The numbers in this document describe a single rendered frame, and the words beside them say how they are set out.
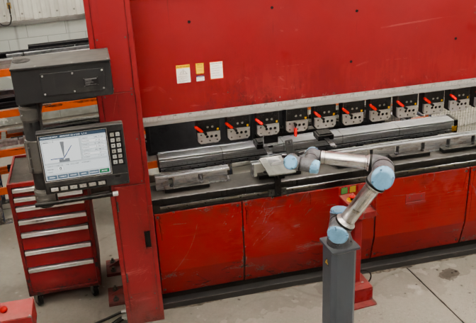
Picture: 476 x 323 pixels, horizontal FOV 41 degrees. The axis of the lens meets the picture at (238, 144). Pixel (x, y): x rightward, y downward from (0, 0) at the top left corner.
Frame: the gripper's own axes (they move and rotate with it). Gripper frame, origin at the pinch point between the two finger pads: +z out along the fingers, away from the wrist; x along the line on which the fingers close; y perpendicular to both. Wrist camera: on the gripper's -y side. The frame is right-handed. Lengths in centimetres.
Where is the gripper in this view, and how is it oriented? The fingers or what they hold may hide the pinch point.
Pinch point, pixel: (294, 152)
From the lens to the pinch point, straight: 374.7
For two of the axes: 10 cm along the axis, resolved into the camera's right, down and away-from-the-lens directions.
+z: 1.7, -0.9, 9.8
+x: 9.7, -1.9, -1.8
